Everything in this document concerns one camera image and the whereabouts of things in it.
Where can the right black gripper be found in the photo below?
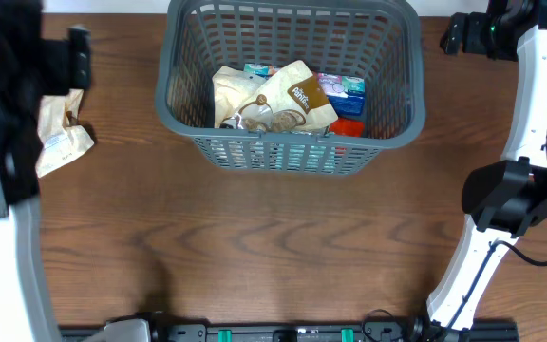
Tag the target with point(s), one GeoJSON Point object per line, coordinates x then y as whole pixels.
{"type": "Point", "coordinates": [472, 41]}

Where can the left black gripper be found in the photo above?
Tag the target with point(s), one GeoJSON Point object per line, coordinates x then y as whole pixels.
{"type": "Point", "coordinates": [59, 68]}

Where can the grey plastic laundry basket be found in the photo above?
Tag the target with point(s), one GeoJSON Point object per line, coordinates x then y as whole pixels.
{"type": "Point", "coordinates": [378, 41]}

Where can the blue tissue multipack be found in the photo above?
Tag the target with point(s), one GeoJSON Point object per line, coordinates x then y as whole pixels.
{"type": "Point", "coordinates": [346, 94]}

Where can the orange spaghetti packet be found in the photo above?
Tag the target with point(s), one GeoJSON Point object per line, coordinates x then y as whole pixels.
{"type": "Point", "coordinates": [346, 127]}

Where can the brown and cream snack pouch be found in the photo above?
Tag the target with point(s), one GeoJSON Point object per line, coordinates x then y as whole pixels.
{"type": "Point", "coordinates": [291, 100]}

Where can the mint green wipes packet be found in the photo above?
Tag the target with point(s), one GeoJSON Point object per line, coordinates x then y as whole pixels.
{"type": "Point", "coordinates": [305, 158]}

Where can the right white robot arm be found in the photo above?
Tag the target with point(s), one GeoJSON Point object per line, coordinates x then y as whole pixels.
{"type": "Point", "coordinates": [502, 200]}

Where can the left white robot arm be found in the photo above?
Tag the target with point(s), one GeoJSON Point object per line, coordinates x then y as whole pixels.
{"type": "Point", "coordinates": [26, 312]}

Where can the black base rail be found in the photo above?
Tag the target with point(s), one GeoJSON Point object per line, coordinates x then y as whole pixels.
{"type": "Point", "coordinates": [380, 326]}

